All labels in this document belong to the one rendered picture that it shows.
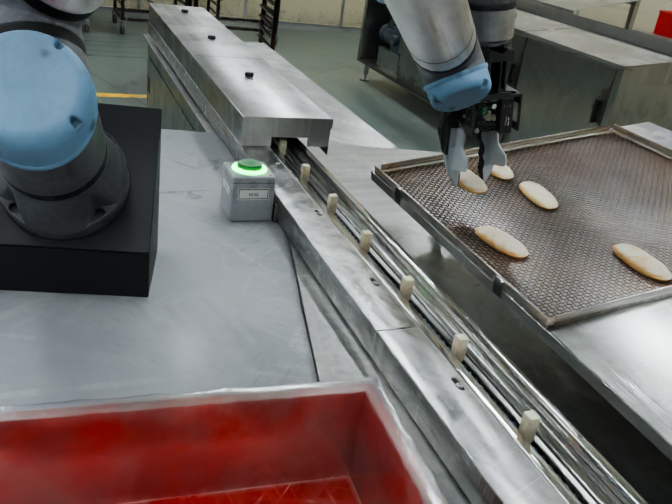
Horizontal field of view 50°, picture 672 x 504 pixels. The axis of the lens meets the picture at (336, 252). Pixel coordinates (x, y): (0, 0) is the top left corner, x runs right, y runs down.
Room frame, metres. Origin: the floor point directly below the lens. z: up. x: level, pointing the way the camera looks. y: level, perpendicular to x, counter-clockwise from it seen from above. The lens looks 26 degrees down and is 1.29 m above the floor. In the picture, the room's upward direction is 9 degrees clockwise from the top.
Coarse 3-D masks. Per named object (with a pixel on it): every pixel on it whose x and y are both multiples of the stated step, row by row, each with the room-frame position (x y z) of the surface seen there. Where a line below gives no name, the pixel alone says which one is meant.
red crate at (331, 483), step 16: (304, 480) 0.50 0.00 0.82; (320, 480) 0.50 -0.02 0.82; (336, 480) 0.50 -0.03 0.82; (176, 496) 0.46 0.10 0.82; (192, 496) 0.46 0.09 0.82; (208, 496) 0.46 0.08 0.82; (224, 496) 0.46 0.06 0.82; (240, 496) 0.47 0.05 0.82; (256, 496) 0.47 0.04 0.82; (272, 496) 0.47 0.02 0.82; (288, 496) 0.48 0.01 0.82; (304, 496) 0.48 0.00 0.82; (320, 496) 0.48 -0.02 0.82; (336, 496) 0.48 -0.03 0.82; (352, 496) 0.49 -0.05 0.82
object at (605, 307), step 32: (608, 128) 1.38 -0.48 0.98; (416, 160) 1.22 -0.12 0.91; (544, 160) 1.24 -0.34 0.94; (576, 160) 1.24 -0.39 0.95; (416, 192) 1.10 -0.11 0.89; (512, 192) 1.10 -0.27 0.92; (576, 192) 1.11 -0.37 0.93; (608, 192) 1.10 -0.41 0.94; (480, 256) 0.90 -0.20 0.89; (512, 288) 0.79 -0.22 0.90; (544, 288) 0.82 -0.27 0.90; (576, 288) 0.82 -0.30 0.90; (608, 288) 0.82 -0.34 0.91; (640, 288) 0.82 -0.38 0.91; (544, 320) 0.73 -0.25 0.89; (576, 320) 0.75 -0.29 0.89
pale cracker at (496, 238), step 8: (480, 232) 0.95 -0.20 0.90; (488, 232) 0.94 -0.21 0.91; (496, 232) 0.94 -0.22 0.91; (504, 232) 0.95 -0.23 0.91; (488, 240) 0.93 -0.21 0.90; (496, 240) 0.92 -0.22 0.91; (504, 240) 0.92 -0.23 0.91; (512, 240) 0.92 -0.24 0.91; (496, 248) 0.91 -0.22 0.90; (504, 248) 0.90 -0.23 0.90; (512, 248) 0.90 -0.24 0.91; (520, 248) 0.90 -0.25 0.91; (512, 256) 0.89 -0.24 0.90; (520, 256) 0.89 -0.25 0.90
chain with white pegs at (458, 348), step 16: (288, 160) 1.32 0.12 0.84; (304, 176) 1.21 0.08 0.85; (336, 208) 1.09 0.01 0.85; (368, 240) 0.96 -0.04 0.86; (384, 272) 0.91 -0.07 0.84; (400, 288) 0.84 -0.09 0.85; (464, 336) 0.71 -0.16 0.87; (464, 352) 0.71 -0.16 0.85; (480, 384) 0.67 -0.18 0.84; (496, 400) 0.64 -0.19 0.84; (512, 416) 0.62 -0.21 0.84; (528, 416) 0.58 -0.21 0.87; (528, 432) 0.58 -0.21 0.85; (576, 496) 0.51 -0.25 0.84
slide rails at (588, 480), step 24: (288, 144) 1.38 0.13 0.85; (312, 168) 1.26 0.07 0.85; (312, 192) 1.14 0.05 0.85; (432, 312) 0.79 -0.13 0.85; (432, 336) 0.74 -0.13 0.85; (456, 360) 0.69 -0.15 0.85; (480, 360) 0.70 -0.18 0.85; (504, 384) 0.66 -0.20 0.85; (528, 408) 0.62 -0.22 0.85; (552, 432) 0.59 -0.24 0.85; (576, 456) 0.56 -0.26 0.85; (552, 480) 0.52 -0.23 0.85; (576, 480) 0.53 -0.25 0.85; (600, 480) 0.53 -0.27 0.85
